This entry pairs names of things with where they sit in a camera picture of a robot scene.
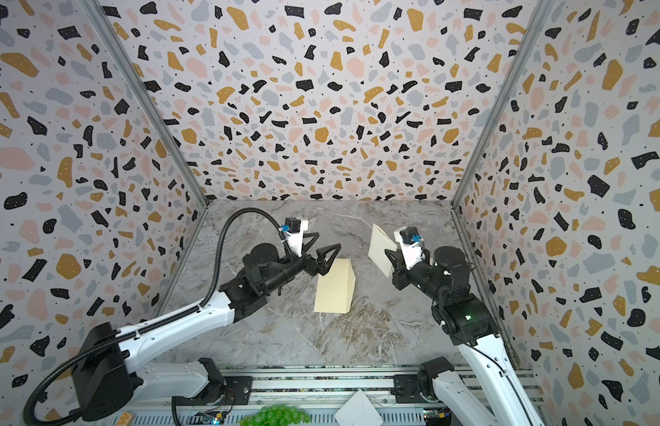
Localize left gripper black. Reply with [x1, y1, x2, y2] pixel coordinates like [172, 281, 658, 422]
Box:
[263, 231, 340, 296]

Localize cream yellow envelope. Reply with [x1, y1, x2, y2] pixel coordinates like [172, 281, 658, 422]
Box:
[314, 258, 356, 314]

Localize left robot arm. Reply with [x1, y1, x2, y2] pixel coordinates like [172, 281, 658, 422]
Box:
[72, 233, 342, 422]

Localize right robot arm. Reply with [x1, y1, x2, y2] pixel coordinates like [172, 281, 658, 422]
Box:
[385, 243, 544, 425]

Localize small circuit board right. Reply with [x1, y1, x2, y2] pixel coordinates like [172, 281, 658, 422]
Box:
[422, 408, 452, 426]

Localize small circuit board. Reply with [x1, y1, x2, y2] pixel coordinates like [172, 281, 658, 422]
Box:
[192, 410, 228, 425]
[422, 408, 452, 426]

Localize green grape bunch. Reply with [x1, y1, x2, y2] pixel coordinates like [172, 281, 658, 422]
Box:
[239, 405, 311, 426]

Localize small circuit board left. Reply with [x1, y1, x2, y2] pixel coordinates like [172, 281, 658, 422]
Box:
[192, 410, 228, 425]

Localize small wooden block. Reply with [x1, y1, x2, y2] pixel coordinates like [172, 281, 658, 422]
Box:
[114, 412, 136, 426]

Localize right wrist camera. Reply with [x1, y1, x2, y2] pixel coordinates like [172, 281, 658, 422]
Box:
[394, 225, 425, 271]

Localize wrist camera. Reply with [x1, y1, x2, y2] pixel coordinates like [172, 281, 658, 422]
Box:
[281, 218, 309, 257]
[394, 225, 425, 271]

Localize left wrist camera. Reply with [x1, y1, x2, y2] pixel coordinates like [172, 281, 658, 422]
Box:
[281, 218, 309, 257]

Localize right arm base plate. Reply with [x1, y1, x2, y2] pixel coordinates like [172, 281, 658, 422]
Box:
[391, 374, 439, 404]

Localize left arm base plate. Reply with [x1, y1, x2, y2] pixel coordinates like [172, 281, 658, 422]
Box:
[173, 376, 253, 406]

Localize left aluminium corner post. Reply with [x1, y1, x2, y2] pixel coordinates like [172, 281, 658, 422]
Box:
[80, 1, 208, 209]

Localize aluminium corner post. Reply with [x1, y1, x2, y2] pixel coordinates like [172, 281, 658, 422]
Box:
[80, 1, 208, 209]
[452, 0, 555, 211]

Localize right aluminium corner post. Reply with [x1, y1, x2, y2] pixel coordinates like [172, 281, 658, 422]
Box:
[452, 0, 555, 211]

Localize black corrugated cable hose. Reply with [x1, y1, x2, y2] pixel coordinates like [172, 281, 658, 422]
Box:
[22, 207, 288, 426]

